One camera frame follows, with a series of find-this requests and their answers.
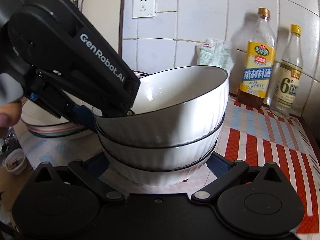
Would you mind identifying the beige cutting board dark rim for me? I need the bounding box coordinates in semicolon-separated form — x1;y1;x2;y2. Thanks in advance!
81;0;124;55

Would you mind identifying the yellow label oil bottle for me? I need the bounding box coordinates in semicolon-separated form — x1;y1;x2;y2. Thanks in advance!
232;7;276;109

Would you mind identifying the pink bunny carrot plate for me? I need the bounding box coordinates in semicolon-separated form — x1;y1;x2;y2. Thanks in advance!
25;122;92;138

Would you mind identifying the striped red blue table mat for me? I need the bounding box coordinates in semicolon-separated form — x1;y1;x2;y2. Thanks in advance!
14;98;319;239

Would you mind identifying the white oval plate black rim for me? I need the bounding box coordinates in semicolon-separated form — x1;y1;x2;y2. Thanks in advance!
21;100;69;126

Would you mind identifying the small white cup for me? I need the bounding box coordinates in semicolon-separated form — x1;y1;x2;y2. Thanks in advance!
4;148;27;175

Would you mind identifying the person's left hand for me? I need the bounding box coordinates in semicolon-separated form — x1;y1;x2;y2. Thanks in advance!
0;101;22;128

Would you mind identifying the white ribbed bowl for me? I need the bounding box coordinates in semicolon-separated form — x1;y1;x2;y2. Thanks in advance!
95;117;225;171
92;66;229;147
103;141;217;186

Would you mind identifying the clear vinegar bottle yellow cap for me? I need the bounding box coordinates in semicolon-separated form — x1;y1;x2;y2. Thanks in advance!
270;24;303;119

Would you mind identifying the white green plastic bag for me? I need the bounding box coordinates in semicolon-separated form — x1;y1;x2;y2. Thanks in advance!
196;38;234;75

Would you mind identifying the white wall power socket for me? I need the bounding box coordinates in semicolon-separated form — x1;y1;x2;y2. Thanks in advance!
132;0;156;18

